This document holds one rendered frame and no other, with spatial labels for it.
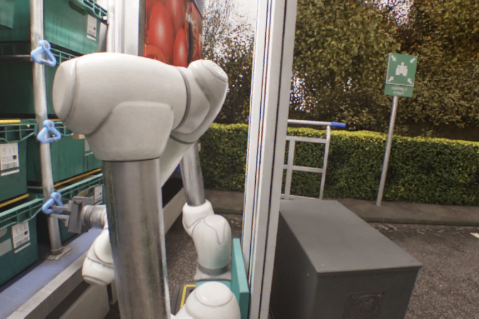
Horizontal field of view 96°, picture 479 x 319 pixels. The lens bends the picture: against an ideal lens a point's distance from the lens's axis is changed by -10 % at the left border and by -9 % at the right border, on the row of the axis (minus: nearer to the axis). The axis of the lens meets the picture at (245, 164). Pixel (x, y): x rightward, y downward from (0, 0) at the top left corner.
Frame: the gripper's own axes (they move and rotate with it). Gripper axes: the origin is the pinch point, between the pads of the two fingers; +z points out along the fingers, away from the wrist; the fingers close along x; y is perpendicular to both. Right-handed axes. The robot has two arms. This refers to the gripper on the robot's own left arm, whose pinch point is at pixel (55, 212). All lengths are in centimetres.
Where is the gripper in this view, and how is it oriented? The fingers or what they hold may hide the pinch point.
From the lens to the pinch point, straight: 112.6
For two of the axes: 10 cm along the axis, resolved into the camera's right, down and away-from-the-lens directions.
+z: -10.0, -0.7, 0.1
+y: 0.0, -1.7, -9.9
